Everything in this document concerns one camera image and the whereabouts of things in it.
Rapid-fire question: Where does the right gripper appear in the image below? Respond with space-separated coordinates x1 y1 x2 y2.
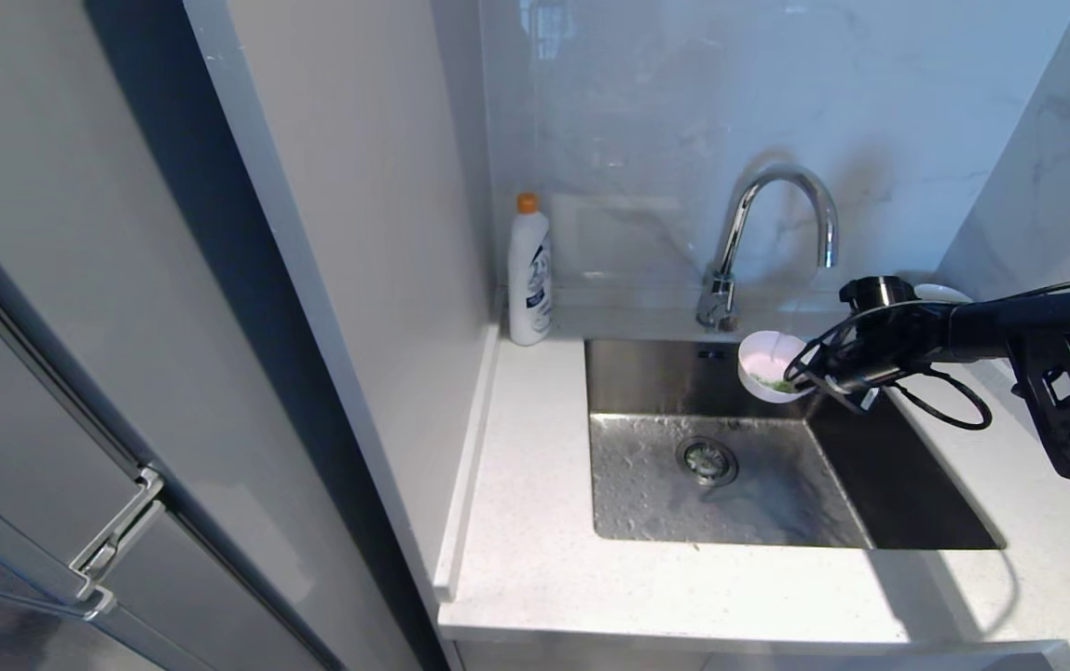
807 337 914 396

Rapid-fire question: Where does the white bowl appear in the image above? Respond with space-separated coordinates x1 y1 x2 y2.
737 330 816 404

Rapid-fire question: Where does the white plate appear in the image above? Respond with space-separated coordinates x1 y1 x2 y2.
912 282 974 306

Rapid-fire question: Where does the metal sink drain strainer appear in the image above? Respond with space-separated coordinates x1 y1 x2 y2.
676 435 740 488

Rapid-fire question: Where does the stainless steel sink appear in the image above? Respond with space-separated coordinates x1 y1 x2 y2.
584 337 1006 552

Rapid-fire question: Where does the chrome curved faucet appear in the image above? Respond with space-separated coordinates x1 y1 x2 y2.
695 165 841 334

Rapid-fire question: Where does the white bottle orange cap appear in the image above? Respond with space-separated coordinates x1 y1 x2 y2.
507 192 554 348

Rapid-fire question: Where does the white cabinet side panel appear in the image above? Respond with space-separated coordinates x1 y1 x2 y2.
183 0 502 603

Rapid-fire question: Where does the black cable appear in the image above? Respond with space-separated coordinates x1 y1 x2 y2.
887 367 994 432

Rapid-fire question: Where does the metal door handle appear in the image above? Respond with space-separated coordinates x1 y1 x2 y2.
69 465 166 577
0 570 117 623

